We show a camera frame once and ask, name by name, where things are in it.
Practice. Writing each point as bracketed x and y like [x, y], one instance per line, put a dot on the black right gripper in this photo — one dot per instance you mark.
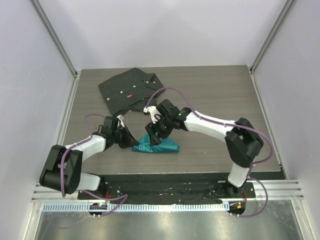
[152, 128]

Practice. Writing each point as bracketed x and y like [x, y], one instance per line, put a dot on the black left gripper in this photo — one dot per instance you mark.
[129, 140]

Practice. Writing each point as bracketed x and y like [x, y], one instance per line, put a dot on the teal satin napkin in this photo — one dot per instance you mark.
[165, 147]

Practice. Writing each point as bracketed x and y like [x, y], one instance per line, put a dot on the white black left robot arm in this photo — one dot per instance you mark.
[62, 170]

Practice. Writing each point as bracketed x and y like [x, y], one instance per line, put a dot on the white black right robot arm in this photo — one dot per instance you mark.
[242, 142]

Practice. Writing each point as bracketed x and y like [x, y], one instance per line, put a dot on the dark pinstriped shirt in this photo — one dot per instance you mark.
[129, 91]

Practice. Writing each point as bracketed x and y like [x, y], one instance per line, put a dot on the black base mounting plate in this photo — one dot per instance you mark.
[173, 188]

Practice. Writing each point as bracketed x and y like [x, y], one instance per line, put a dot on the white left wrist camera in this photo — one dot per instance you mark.
[121, 121]

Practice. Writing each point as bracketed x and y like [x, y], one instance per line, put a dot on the white slotted cable duct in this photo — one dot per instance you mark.
[102, 207]

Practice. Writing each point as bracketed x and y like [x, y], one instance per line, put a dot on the aluminium frame post left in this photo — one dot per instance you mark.
[53, 35]

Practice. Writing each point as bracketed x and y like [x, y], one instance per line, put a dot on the aluminium frame rail right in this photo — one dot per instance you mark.
[285, 11]

